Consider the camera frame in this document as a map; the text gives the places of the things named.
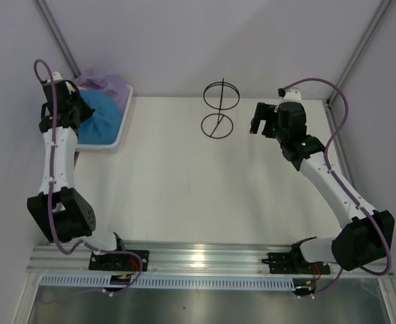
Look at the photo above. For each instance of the blue bucket hat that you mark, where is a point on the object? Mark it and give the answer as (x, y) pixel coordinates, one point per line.
(103, 126)

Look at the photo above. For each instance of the aluminium corner post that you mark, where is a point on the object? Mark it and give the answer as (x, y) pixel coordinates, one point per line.
(56, 34)
(377, 19)

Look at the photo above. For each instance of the white slotted cable duct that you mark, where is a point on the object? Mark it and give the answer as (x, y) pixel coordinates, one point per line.
(169, 281)

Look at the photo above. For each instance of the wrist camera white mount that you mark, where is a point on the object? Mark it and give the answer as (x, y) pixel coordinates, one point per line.
(289, 95)
(55, 77)

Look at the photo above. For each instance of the right aluminium corner post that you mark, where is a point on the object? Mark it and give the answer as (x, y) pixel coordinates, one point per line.
(377, 19)

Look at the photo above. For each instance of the white plastic basket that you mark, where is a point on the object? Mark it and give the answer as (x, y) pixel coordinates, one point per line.
(113, 147)

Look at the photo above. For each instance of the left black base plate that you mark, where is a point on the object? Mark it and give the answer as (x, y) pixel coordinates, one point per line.
(113, 262)

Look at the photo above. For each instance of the aluminium rail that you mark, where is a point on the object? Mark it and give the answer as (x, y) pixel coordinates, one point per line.
(168, 258)

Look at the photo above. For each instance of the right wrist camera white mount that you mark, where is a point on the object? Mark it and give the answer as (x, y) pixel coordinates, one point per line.
(289, 95)

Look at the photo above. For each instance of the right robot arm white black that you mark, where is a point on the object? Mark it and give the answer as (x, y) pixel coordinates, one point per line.
(366, 233)

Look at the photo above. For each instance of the black wire hat stand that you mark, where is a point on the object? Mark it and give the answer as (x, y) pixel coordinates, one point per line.
(219, 109)

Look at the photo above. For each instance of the purple bucket hat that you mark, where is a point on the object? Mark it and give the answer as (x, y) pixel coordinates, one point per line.
(110, 85)

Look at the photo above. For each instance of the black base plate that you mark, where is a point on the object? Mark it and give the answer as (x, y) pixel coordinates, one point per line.
(113, 262)
(293, 263)

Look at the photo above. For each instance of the left aluminium corner post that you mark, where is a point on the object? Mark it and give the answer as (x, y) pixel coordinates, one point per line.
(56, 34)

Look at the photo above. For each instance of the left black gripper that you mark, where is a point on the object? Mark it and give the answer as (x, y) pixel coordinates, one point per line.
(88, 110)

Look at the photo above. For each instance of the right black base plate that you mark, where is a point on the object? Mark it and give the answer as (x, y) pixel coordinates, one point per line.
(293, 263)

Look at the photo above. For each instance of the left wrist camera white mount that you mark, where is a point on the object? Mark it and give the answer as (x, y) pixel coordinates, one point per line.
(55, 77)

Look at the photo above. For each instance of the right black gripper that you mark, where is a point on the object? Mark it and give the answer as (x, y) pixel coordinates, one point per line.
(263, 112)

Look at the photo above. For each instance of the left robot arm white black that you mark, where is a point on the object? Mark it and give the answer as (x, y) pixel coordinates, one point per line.
(61, 212)

